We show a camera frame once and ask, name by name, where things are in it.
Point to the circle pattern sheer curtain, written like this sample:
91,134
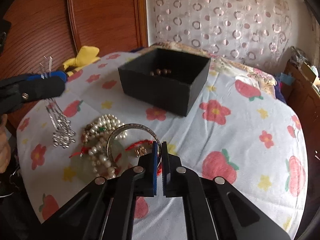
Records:
253,32

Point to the strawberry flower print blanket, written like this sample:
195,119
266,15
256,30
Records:
248,137

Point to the yellow tiger plush toy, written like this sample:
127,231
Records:
87,55

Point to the wooden headboard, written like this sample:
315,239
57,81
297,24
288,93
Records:
59,28

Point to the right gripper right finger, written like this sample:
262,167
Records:
179,181

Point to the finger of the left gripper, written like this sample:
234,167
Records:
53,80
18,90

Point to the silver bangle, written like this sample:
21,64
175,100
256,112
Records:
129,132

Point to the wooden side cabinet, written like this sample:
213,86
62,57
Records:
304,100

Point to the cardboard box on cabinet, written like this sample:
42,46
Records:
310,72

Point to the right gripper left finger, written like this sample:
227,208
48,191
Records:
139,181

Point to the black jewelry box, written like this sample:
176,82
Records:
170,80

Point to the floral quilt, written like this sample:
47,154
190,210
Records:
262,80

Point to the person's left hand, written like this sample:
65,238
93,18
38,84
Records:
5,150

